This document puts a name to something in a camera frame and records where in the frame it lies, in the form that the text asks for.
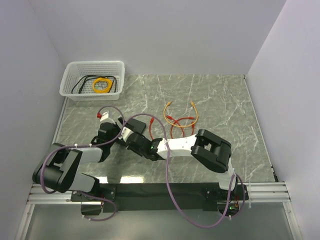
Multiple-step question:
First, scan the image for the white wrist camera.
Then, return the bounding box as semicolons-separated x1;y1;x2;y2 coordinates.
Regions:
97;111;115;124
120;127;134;142

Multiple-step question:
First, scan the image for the red patch cable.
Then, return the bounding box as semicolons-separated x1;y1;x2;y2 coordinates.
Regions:
148;118;155;141
165;115;197;140

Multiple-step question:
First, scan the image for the orange patch cable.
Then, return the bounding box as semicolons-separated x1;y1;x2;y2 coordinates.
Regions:
163;100;199;129

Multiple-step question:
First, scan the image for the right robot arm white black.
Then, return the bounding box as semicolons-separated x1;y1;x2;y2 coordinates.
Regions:
121;127;238;200

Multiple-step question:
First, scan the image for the white perforated plastic basket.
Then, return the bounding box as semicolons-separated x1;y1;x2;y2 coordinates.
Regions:
59;60;125;101

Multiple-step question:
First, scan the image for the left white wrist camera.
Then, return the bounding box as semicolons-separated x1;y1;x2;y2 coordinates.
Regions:
97;111;115;124

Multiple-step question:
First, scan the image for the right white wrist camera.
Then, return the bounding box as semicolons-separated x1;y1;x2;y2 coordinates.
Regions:
120;127;134;142

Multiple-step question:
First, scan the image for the coiled yellow cable in basket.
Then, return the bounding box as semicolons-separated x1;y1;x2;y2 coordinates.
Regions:
92;77;114;94

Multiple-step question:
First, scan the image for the black cable in basket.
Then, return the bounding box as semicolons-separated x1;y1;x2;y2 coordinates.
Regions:
72;75;117;95

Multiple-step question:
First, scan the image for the black network switch box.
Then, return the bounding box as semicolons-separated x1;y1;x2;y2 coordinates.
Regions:
125;118;147;134

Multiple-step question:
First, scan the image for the black front mounting bar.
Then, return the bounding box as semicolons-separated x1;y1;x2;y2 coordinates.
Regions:
69;182;238;214

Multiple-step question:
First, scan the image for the aluminium rail frame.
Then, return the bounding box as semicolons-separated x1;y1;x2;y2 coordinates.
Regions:
16;182;302;240

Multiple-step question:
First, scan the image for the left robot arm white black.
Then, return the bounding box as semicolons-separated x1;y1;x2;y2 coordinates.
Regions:
43;122;120;201

